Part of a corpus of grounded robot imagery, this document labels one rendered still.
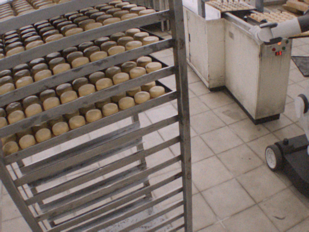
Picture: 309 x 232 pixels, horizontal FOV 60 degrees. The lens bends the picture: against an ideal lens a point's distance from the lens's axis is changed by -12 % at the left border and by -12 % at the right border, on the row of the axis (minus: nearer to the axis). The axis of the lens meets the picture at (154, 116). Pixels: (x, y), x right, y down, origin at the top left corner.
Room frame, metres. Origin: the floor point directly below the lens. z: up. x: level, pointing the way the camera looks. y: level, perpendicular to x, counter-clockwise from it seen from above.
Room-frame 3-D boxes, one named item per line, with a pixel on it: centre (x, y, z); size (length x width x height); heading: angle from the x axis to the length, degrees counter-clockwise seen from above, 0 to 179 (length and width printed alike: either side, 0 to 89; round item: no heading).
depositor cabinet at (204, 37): (3.42, -0.86, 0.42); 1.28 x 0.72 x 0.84; 9
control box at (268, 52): (2.09, -1.06, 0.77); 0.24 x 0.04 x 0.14; 99
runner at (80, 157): (0.74, 0.19, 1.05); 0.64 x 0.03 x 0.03; 116
